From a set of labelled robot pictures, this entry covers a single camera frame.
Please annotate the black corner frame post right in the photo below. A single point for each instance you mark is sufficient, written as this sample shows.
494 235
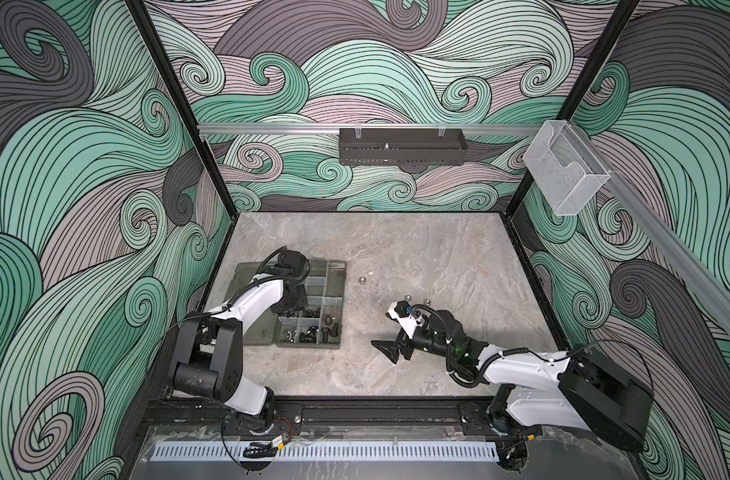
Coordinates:
598 57

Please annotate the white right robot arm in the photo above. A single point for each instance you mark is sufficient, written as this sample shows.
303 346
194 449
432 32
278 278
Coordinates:
580 390

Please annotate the white slotted cable duct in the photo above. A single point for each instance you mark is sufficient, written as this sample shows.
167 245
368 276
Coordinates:
332 451

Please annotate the green plastic organizer box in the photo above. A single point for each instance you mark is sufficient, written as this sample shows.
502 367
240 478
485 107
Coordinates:
325 288

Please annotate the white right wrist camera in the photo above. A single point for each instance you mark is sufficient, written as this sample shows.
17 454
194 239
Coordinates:
410 318

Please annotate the aluminium wall rail right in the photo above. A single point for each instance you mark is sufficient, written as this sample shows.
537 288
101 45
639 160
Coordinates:
661 204

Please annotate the black corner frame post left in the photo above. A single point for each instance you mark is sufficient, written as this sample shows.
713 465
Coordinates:
153 42

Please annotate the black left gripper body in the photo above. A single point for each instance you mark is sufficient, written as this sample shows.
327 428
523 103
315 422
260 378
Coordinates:
299 301

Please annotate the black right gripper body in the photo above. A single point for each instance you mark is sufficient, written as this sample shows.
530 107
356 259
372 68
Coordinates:
425 341

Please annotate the black corner frame post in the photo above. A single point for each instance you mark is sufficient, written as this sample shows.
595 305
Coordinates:
153 42
598 57

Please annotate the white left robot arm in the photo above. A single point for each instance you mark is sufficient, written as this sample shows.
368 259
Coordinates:
208 358

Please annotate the clear plastic wall bin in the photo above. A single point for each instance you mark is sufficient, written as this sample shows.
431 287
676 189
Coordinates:
566 166

